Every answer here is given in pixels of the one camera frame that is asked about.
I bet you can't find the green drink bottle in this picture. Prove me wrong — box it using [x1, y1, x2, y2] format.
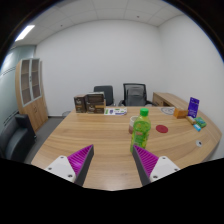
[129, 107, 152, 154]

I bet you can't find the ceiling light panel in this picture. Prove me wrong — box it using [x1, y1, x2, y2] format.
[14, 24, 36, 43]

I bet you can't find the small dark brown box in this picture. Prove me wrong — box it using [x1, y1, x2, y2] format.
[73, 94, 87, 114]

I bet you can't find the orange wooden box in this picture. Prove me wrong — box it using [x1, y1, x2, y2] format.
[173, 107, 190, 119]

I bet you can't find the white printed leaflet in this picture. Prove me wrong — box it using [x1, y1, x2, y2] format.
[104, 106, 128, 117]

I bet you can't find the wooden glass-door shelf cabinet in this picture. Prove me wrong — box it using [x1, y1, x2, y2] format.
[14, 57, 49, 133]

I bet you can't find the purple pouch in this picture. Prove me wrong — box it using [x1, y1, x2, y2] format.
[187, 96, 200, 119]

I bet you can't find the black mesh-back office chair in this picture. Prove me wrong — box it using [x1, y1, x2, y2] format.
[118, 82, 155, 108]

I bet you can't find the white and brown cup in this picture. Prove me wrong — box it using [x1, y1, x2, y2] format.
[128, 115, 139, 135]

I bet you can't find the dark solid-back office chair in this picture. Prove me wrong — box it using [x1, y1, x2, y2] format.
[93, 85, 115, 107]

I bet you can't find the large brown carton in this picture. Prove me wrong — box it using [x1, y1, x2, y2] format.
[84, 92, 107, 115]

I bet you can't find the wooden side desk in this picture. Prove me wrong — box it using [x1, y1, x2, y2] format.
[152, 91, 189, 109]

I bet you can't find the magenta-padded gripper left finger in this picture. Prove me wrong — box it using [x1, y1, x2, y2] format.
[44, 144, 95, 187]

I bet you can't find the green packet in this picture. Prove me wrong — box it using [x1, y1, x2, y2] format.
[194, 116, 208, 129]

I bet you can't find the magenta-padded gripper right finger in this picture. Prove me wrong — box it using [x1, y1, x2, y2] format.
[132, 144, 181, 186]

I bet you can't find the flat round red coaster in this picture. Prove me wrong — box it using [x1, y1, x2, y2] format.
[155, 124, 169, 134]

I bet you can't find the small tan box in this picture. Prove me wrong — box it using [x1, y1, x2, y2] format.
[186, 115, 198, 126]

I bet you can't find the black leather sofa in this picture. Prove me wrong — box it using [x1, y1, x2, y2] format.
[0, 113, 37, 161]

